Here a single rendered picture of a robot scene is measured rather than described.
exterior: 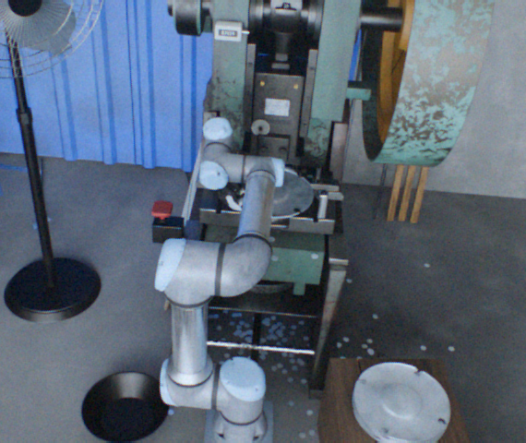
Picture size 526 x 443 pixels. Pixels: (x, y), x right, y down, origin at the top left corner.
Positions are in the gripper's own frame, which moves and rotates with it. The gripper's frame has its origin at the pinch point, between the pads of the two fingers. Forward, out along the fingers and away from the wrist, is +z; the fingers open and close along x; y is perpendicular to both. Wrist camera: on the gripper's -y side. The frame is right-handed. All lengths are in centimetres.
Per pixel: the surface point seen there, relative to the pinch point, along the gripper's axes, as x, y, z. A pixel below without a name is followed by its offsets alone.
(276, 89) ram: 27.0, -3.6, -25.6
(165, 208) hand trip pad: -15.2, -16.1, -1.5
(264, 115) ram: 22.2, -5.7, -17.5
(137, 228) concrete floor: -1, -94, 84
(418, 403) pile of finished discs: 0, 70, 42
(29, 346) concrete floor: -72, -59, 60
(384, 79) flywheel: 64, 6, -8
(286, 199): 14.6, 6.5, 6.3
